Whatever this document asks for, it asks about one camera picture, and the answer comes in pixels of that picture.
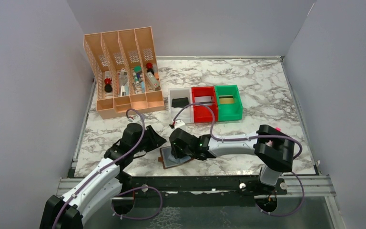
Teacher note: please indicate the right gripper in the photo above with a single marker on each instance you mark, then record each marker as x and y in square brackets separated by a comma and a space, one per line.
[176, 153]

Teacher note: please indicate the black mounting rail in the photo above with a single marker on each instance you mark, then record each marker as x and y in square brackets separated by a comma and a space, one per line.
[213, 191]

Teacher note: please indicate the green plastic bin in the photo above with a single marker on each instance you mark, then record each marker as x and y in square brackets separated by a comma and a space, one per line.
[230, 106]

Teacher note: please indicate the orange desk organizer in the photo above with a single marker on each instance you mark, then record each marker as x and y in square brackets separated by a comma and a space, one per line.
[125, 56]

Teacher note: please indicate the black card in white bin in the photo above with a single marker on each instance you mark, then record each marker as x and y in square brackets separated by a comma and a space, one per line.
[180, 102]

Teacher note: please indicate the red black stamp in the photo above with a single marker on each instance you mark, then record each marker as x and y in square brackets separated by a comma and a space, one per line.
[108, 85]

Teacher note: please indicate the gold card in green bin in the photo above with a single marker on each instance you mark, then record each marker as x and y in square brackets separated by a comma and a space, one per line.
[226, 100]

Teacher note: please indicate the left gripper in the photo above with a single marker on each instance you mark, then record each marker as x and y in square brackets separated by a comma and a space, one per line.
[156, 140]

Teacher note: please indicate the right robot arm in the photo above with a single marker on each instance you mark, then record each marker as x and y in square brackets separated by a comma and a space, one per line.
[273, 147]

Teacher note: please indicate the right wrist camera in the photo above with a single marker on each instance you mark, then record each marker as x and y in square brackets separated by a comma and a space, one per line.
[178, 124]

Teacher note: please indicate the red plastic bin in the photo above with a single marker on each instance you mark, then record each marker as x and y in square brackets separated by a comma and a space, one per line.
[202, 114]

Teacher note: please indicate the brown leather card holder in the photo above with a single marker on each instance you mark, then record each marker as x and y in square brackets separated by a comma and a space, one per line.
[169, 161]

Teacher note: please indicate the silver card in red bin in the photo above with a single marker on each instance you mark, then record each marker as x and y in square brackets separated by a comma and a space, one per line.
[207, 100]

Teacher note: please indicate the white plastic bin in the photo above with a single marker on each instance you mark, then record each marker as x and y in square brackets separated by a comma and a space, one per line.
[187, 114]

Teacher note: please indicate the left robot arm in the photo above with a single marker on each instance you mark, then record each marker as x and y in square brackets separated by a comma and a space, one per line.
[73, 209]

